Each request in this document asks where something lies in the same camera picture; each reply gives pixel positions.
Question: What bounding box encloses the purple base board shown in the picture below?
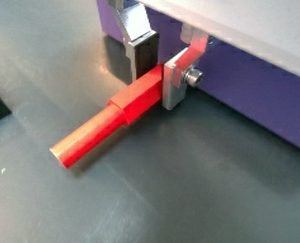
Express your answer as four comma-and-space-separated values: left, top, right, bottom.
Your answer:
95, 0, 300, 156

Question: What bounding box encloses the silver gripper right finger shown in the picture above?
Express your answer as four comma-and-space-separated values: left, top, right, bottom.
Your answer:
162, 24, 210, 110

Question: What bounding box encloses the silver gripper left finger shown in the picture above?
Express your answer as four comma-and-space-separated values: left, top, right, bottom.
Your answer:
109, 0, 159, 80

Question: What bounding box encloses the red peg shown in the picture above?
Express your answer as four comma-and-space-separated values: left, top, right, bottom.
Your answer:
50, 65, 162, 168

